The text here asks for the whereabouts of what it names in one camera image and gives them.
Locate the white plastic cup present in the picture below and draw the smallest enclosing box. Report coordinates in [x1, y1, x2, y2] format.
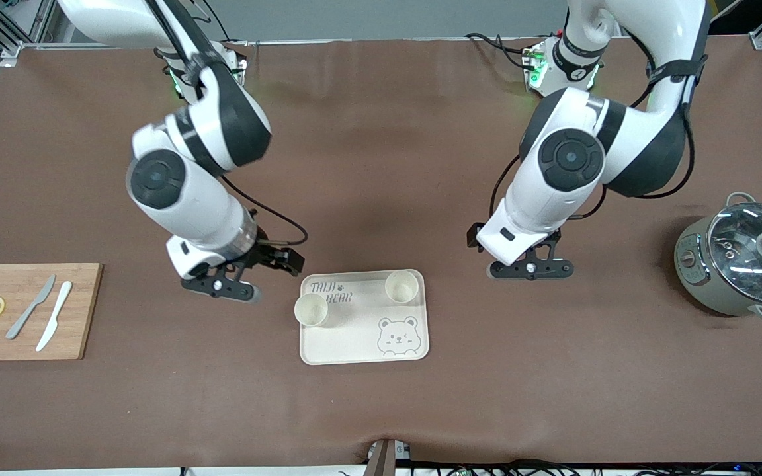
[294, 293, 329, 328]
[384, 270, 419, 305]

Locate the cream bear print tray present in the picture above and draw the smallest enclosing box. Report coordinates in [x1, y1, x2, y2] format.
[299, 269, 431, 366]

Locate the bamboo cutting board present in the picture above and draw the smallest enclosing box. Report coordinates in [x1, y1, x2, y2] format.
[0, 263, 104, 362]

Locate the white plastic knife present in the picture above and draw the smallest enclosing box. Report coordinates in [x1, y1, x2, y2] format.
[35, 281, 73, 352]

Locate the grey plastic knife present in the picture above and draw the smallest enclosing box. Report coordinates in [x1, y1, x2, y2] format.
[5, 274, 57, 340]

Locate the pale green electric pot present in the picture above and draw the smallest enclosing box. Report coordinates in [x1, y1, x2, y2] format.
[674, 192, 762, 325]

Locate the glass pot lid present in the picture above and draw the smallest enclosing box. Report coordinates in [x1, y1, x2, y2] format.
[708, 202, 762, 298]

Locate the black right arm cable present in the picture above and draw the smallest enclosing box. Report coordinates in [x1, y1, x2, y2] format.
[149, 0, 309, 247]

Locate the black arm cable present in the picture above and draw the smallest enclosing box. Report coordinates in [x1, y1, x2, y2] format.
[489, 59, 697, 222]
[149, 0, 309, 247]

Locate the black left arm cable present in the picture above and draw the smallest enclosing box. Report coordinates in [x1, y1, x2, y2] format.
[489, 59, 697, 222]

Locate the black left base cable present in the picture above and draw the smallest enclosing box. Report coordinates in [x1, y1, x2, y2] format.
[466, 32, 529, 70]

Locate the black base cable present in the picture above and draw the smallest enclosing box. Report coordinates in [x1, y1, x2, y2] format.
[204, 0, 233, 43]
[466, 32, 529, 70]

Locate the black right base cable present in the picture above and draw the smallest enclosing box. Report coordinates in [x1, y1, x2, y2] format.
[204, 0, 233, 43]

